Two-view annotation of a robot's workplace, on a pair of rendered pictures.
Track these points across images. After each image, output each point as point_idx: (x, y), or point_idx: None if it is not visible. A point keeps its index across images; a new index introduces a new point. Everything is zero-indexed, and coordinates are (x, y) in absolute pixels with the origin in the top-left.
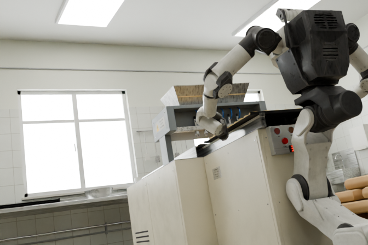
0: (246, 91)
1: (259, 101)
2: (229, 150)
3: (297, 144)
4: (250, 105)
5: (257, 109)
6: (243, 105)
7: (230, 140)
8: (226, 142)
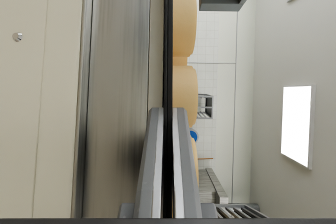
0: None
1: (241, 5)
2: (30, 69)
3: None
4: None
5: None
6: None
7: (103, 89)
8: (105, 30)
